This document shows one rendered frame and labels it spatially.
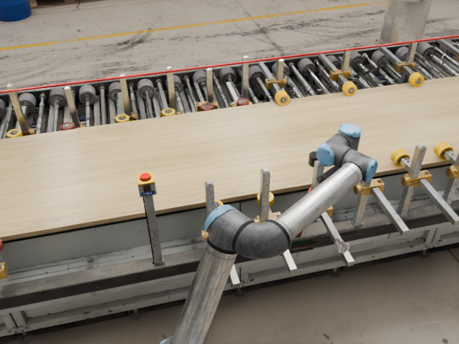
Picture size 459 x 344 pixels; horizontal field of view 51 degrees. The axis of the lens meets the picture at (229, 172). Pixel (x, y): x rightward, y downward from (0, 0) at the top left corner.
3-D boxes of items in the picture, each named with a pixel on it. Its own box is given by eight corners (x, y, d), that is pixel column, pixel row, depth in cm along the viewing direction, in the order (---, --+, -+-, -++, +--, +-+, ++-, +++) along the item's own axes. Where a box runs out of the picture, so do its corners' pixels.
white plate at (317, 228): (330, 233, 239) (333, 218, 233) (281, 242, 234) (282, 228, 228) (330, 232, 239) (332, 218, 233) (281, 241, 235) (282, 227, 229)
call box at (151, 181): (157, 196, 196) (154, 181, 191) (140, 198, 195) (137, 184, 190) (155, 185, 201) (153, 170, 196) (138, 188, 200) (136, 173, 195)
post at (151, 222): (164, 264, 225) (153, 193, 196) (154, 266, 224) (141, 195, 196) (163, 257, 228) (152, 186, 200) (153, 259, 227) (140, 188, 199)
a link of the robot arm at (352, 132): (332, 127, 192) (347, 117, 197) (329, 152, 199) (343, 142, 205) (353, 136, 186) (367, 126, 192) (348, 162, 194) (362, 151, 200)
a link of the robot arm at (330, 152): (339, 155, 179) (357, 141, 186) (314, 142, 185) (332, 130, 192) (335, 174, 185) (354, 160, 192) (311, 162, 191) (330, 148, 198)
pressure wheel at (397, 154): (407, 151, 242) (393, 160, 243) (412, 160, 247) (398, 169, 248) (401, 145, 246) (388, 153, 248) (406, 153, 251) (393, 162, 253)
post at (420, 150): (404, 221, 249) (427, 147, 218) (398, 222, 248) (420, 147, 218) (401, 216, 251) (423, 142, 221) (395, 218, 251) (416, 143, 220)
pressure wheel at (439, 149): (436, 157, 249) (446, 160, 253) (447, 145, 246) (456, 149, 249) (429, 150, 254) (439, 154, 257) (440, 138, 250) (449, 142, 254)
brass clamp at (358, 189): (383, 192, 229) (385, 185, 226) (357, 197, 227) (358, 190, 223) (377, 184, 234) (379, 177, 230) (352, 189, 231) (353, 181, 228)
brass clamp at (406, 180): (430, 184, 233) (433, 176, 230) (405, 189, 231) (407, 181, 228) (423, 176, 238) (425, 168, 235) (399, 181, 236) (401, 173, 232)
